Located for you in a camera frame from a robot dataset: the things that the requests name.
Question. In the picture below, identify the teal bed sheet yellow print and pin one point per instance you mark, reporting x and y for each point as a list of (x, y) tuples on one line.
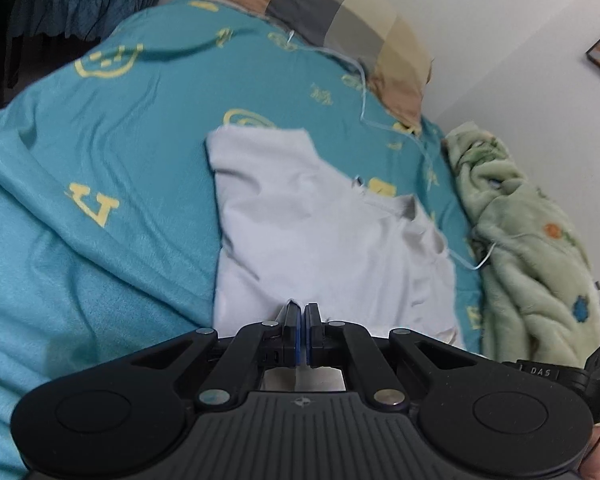
[(105, 270)]

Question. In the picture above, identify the white t-shirt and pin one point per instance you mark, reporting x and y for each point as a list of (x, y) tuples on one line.
[(305, 220)]

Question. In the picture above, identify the checked pillow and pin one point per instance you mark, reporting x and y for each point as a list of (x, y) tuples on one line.
[(340, 5)]

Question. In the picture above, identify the green fleece blanket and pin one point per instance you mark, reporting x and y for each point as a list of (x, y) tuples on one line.
[(525, 270)]

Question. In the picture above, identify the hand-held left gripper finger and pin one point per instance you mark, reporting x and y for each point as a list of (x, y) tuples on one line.
[(308, 336), (298, 336)]

